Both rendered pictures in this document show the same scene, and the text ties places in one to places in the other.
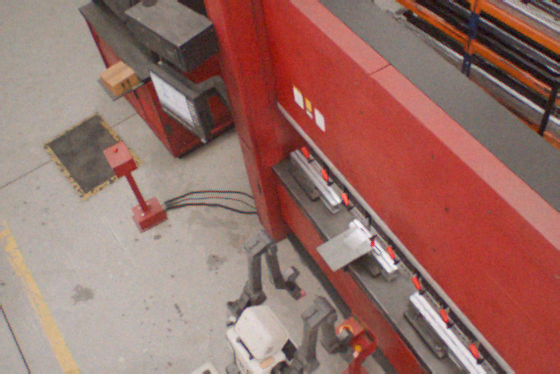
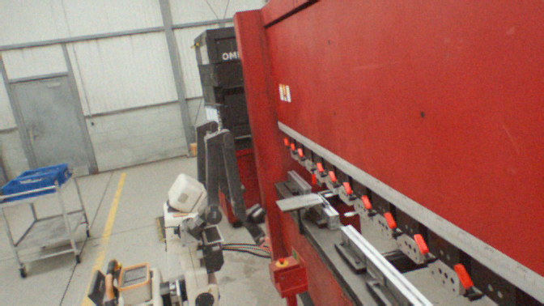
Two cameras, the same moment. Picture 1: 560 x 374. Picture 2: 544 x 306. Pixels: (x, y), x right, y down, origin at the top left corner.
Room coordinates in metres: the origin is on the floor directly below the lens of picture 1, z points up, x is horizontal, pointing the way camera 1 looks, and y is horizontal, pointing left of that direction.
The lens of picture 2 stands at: (-0.63, -0.67, 1.93)
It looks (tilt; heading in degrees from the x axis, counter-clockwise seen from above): 14 degrees down; 13
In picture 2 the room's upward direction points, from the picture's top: 8 degrees counter-clockwise
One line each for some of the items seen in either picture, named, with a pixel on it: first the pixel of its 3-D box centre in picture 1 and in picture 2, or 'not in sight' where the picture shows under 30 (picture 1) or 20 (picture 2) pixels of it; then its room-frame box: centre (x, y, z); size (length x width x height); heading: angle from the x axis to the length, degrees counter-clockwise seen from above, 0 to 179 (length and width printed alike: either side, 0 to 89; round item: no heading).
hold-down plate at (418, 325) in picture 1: (425, 333); (349, 256); (1.21, -0.59, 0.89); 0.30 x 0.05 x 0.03; 22
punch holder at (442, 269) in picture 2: not in sight; (454, 259); (0.52, -0.93, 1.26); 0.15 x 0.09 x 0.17; 22
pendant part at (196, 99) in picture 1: (183, 99); (220, 122); (2.71, 0.48, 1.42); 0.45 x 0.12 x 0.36; 37
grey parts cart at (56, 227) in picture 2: not in sight; (48, 218); (3.08, 2.90, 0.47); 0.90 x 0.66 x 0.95; 27
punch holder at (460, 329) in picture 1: (465, 323); (368, 197); (1.08, -0.71, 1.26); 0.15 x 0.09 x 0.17; 22
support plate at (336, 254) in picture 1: (344, 248); (298, 201); (1.74, -0.28, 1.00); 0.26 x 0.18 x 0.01; 112
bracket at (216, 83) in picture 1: (216, 102); (247, 142); (2.90, 0.32, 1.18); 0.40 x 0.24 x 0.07; 22
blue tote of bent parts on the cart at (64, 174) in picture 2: not in sight; (44, 176); (3.31, 3.01, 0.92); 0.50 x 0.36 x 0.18; 117
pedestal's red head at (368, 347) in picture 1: (353, 338); (286, 271); (1.32, -0.24, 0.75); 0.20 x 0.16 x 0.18; 28
